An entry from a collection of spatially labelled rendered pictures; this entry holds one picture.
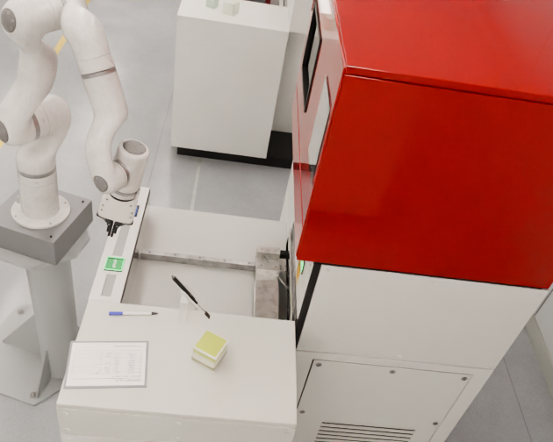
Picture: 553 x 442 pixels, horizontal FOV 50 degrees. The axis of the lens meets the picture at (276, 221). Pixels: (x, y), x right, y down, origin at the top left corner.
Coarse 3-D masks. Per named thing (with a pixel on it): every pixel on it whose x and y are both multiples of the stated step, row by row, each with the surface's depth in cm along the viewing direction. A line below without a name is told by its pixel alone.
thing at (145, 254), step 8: (144, 256) 210; (152, 256) 210; (160, 256) 210; (168, 256) 210; (176, 256) 210; (184, 256) 211; (192, 256) 211; (200, 256) 212; (192, 264) 212; (200, 264) 212; (208, 264) 212; (216, 264) 212; (224, 264) 212; (232, 264) 212; (240, 264) 212; (248, 264) 213
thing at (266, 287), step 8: (256, 280) 204; (264, 280) 204; (272, 280) 205; (256, 288) 201; (264, 288) 202; (272, 288) 202; (256, 296) 198; (264, 296) 199; (272, 296) 199; (256, 304) 196; (264, 304) 196; (272, 304) 197; (256, 312) 193; (264, 312) 194; (272, 312) 194
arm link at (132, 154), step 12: (120, 144) 157; (132, 144) 159; (144, 144) 161; (120, 156) 156; (132, 156) 156; (144, 156) 158; (132, 168) 158; (144, 168) 161; (132, 180) 160; (120, 192) 163; (132, 192) 164
